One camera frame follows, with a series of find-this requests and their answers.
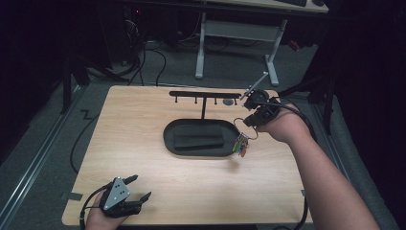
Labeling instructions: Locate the left hand-held gripper black cable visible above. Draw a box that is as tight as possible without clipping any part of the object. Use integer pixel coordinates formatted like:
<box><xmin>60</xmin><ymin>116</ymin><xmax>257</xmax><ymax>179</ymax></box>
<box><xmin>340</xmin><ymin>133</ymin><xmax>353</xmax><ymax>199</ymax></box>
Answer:
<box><xmin>79</xmin><ymin>185</ymin><xmax>111</xmax><ymax>230</ymax></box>

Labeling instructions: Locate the black key stand with tray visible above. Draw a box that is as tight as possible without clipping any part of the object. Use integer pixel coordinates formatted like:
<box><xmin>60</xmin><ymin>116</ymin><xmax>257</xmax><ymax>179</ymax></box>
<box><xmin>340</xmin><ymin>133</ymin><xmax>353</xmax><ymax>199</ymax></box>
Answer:
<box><xmin>162</xmin><ymin>90</ymin><xmax>242</xmax><ymax>158</ymax></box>

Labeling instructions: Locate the right hand-held gripper black cable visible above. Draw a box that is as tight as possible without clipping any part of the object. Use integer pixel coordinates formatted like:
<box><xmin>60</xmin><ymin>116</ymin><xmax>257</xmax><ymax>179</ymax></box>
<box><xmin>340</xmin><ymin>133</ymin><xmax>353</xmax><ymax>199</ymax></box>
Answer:
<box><xmin>260</xmin><ymin>99</ymin><xmax>319</xmax><ymax>230</ymax></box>

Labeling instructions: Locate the black cable on floor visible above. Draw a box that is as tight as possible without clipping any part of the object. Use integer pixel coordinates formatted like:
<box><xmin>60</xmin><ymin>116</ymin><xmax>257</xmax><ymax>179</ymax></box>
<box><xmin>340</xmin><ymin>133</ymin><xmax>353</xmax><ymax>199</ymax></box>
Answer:
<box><xmin>69</xmin><ymin>108</ymin><xmax>101</xmax><ymax>175</ymax></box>

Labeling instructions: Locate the hand-held gripper black cable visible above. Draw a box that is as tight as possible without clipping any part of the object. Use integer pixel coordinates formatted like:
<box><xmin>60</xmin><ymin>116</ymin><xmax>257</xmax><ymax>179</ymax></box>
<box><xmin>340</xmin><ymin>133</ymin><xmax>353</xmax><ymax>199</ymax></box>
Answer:
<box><xmin>79</xmin><ymin>185</ymin><xmax>111</xmax><ymax>230</ymax></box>
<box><xmin>260</xmin><ymin>99</ymin><xmax>319</xmax><ymax>230</ymax></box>

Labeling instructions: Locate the black metal stand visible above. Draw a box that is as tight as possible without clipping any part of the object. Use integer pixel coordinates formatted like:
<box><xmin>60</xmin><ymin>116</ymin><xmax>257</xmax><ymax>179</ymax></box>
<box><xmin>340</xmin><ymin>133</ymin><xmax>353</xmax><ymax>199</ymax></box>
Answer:
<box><xmin>60</xmin><ymin>47</ymin><xmax>128</xmax><ymax>116</ymax></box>
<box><xmin>278</xmin><ymin>75</ymin><xmax>336</xmax><ymax>136</ymax></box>

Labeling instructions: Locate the bundle of black floor cables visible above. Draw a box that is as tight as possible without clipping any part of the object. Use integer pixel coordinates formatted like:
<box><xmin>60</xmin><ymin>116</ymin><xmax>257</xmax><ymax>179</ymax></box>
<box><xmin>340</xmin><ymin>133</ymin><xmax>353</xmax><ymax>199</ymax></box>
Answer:
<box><xmin>118</xmin><ymin>39</ymin><xmax>168</xmax><ymax>87</ymax></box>

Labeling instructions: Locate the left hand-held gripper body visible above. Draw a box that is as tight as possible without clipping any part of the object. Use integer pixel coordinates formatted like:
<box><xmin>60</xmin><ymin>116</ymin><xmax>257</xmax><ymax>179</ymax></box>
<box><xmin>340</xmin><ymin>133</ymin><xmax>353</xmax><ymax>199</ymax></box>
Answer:
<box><xmin>100</xmin><ymin>175</ymin><xmax>142</xmax><ymax>219</ymax></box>

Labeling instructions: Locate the person's left hand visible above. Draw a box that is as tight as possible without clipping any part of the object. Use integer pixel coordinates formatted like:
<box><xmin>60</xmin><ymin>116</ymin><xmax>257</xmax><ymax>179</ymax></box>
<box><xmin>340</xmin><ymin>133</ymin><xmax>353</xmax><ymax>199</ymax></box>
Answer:
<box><xmin>85</xmin><ymin>192</ymin><xmax>128</xmax><ymax>230</ymax></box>

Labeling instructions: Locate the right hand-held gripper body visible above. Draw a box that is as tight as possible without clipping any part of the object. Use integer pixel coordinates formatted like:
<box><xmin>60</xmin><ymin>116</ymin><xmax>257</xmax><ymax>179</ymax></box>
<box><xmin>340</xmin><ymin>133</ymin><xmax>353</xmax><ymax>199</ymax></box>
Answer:
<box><xmin>240</xmin><ymin>71</ymin><xmax>282</xmax><ymax>126</ymax></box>

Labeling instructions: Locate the desk with white metal frame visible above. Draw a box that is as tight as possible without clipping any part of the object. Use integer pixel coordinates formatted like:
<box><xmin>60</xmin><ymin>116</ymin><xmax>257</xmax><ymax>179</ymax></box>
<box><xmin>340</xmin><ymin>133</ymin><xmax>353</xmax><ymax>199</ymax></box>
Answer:
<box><xmin>194</xmin><ymin>0</ymin><xmax>329</xmax><ymax>87</ymax></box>

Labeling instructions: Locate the grey metal floor rail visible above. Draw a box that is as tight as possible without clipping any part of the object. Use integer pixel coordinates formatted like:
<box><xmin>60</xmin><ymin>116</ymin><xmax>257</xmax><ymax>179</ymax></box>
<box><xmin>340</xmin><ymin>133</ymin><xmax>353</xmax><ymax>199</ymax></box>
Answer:
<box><xmin>0</xmin><ymin>85</ymin><xmax>82</xmax><ymax>222</ymax></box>
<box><xmin>310</xmin><ymin>103</ymin><xmax>375</xmax><ymax>230</ymax></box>

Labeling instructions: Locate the black wallet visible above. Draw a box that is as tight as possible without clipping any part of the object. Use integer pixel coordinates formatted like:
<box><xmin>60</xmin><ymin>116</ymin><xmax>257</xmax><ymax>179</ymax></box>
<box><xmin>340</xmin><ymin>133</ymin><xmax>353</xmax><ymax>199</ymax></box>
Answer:
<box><xmin>172</xmin><ymin>124</ymin><xmax>225</xmax><ymax>151</ymax></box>

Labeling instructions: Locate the person's right hand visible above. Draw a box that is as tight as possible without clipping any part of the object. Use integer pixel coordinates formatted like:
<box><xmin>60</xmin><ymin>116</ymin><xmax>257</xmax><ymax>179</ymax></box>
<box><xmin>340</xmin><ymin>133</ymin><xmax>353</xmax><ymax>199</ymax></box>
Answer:
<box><xmin>256</xmin><ymin>104</ymin><xmax>311</xmax><ymax>145</ymax></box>

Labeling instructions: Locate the black keyboard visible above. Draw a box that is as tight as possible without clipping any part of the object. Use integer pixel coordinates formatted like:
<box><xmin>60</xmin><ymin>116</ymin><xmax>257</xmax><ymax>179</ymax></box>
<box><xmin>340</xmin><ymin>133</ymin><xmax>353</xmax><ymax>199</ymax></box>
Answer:
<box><xmin>276</xmin><ymin>0</ymin><xmax>308</xmax><ymax>8</ymax></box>

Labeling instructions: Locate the key bunch with colourful tags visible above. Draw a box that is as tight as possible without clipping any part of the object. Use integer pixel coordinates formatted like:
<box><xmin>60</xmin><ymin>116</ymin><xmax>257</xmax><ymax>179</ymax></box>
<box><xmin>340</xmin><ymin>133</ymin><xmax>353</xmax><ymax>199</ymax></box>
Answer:
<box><xmin>232</xmin><ymin>116</ymin><xmax>259</xmax><ymax>158</ymax></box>

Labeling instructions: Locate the dark computer tower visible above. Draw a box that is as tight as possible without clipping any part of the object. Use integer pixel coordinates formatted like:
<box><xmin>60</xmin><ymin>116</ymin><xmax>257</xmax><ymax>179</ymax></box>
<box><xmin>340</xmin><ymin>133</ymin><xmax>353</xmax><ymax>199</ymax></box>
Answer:
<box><xmin>123</xmin><ymin>5</ymin><xmax>146</xmax><ymax>66</ymax></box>

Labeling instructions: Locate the grey tape piece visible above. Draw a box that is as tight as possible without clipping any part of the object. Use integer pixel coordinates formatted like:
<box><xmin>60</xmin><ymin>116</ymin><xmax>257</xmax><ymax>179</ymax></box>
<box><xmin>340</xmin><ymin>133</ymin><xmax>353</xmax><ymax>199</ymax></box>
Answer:
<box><xmin>59</xmin><ymin>192</ymin><xmax>84</xmax><ymax>202</ymax></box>

